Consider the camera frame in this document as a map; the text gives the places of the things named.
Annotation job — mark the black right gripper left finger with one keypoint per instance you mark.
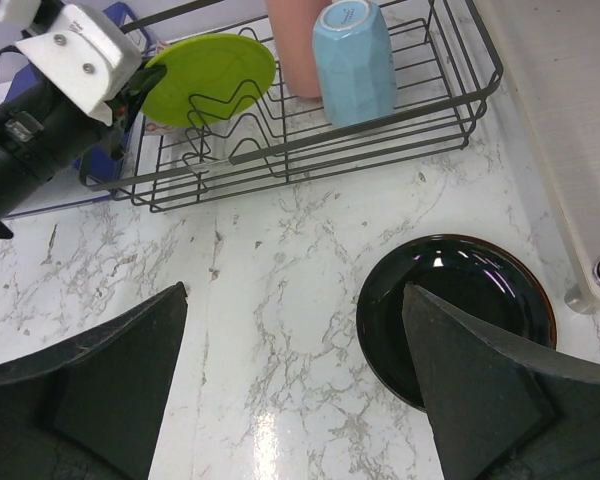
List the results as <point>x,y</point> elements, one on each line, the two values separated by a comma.
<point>91,406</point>

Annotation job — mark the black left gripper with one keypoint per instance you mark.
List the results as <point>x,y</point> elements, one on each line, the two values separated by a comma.
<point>42,133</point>

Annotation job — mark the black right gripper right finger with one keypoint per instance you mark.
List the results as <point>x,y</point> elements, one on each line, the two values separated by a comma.
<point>502,407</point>

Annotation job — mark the black plate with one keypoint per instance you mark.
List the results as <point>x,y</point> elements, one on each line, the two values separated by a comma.
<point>465,278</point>

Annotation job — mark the green plate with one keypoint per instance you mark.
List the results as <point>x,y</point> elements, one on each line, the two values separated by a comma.
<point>209,78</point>

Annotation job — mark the light blue cup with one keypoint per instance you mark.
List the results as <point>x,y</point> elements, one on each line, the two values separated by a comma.
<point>354,62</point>

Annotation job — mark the blue patterned bowl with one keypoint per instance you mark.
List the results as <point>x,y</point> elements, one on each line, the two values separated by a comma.
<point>153,128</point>

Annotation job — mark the pink cup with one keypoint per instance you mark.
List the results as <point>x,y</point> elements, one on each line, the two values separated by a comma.
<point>292,23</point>

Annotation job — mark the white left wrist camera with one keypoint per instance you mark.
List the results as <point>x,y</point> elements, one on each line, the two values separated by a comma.
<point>79,49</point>

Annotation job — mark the black wire dish rack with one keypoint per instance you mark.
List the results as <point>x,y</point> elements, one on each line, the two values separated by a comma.
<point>446,68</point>

